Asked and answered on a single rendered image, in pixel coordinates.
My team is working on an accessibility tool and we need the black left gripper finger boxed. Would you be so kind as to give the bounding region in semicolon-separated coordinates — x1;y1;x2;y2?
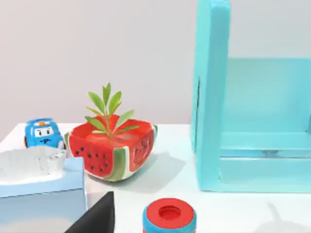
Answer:
64;191;115;233

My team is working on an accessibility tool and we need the watermelon plant pot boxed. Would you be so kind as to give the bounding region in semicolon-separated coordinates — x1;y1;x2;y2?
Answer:
64;115;158;183

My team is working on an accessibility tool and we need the light blue tissue box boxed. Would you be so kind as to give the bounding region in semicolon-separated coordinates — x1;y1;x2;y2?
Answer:
0;157;88;233

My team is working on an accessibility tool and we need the white tissue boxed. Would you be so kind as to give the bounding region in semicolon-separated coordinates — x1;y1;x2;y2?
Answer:
0;147;67;183

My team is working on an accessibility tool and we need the blue toy car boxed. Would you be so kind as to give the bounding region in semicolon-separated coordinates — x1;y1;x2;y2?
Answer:
23;118;67;150

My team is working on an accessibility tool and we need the green leafy plant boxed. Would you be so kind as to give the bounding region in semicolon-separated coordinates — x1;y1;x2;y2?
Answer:
84;82;140;139

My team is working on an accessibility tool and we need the light blue rack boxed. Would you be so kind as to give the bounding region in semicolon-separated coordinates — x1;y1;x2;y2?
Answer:
191;0;311;193

